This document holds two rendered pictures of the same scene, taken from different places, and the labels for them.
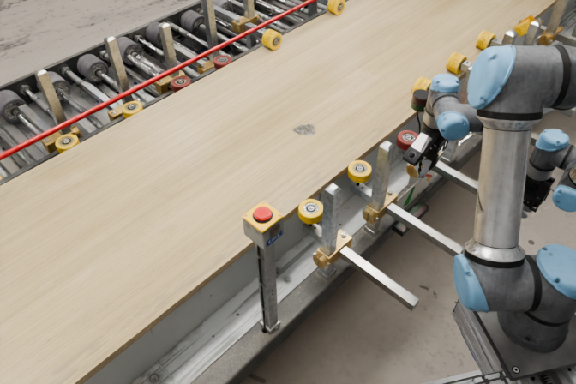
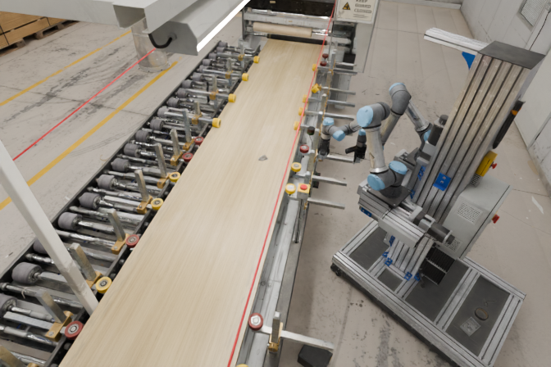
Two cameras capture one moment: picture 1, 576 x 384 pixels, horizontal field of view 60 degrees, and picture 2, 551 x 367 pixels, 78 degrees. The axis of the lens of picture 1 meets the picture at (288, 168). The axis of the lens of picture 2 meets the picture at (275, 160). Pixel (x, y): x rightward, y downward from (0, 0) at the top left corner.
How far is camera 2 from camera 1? 1.23 m
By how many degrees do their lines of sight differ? 26
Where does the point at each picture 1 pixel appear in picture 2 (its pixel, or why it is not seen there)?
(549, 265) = (394, 167)
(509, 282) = (388, 176)
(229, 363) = (292, 260)
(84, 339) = (247, 269)
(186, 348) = (266, 266)
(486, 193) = (374, 151)
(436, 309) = (325, 220)
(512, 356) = (391, 201)
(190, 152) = (222, 184)
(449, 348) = (339, 233)
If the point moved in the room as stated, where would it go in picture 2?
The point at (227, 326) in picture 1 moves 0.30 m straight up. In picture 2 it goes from (275, 251) to (278, 224)
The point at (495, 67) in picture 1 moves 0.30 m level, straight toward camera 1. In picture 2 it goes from (368, 113) to (386, 144)
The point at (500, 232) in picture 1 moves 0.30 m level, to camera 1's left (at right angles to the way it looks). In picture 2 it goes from (381, 161) to (344, 178)
